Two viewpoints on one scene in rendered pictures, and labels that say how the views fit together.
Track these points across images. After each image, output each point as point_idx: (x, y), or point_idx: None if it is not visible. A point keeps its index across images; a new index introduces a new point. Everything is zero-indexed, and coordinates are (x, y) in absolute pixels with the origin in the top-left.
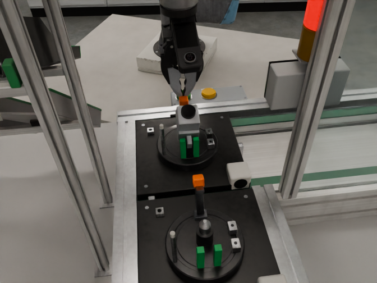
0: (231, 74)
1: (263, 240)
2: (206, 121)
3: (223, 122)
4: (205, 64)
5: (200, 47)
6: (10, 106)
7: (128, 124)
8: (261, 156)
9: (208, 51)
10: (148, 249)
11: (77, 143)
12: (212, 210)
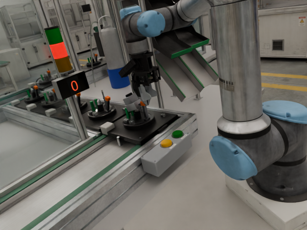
0: (214, 215)
1: (84, 123)
2: (145, 132)
3: (136, 137)
4: (244, 198)
5: (263, 190)
6: (180, 62)
7: (180, 114)
8: (110, 154)
9: (251, 195)
10: (118, 106)
11: (212, 121)
12: (105, 114)
